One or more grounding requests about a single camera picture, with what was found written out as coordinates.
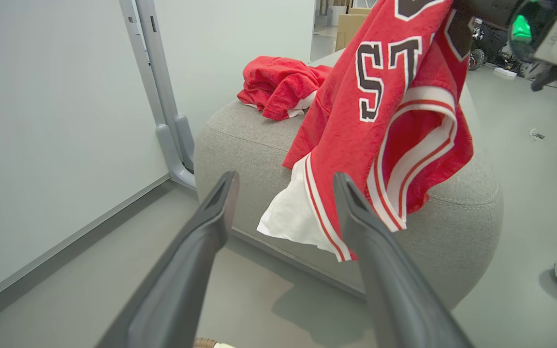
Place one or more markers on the grey partition bottom rail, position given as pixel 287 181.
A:
pixel 65 241

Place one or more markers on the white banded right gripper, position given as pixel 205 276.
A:
pixel 489 10

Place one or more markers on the black wheeled equipment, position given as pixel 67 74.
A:
pixel 493 46

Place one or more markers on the white basket with woven rim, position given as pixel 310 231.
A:
pixel 211 343

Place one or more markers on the brown cardboard box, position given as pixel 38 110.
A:
pixel 348 29

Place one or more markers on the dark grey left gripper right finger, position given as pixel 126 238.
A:
pixel 394 285

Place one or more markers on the grey fabric sofa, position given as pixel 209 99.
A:
pixel 457 227

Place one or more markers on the red jersey with white stripes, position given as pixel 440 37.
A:
pixel 385 125

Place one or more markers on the grey curved partition foot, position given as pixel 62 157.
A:
pixel 185 140
pixel 174 159

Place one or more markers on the plain red garment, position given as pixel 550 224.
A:
pixel 278 84

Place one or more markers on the small floor debris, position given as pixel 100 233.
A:
pixel 536 135

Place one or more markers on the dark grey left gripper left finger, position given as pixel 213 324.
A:
pixel 177 280

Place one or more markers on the white flat floor item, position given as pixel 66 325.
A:
pixel 505 72

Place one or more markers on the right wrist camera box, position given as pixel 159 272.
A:
pixel 549 29

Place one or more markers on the grey partition post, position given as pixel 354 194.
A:
pixel 160 63
pixel 138 53

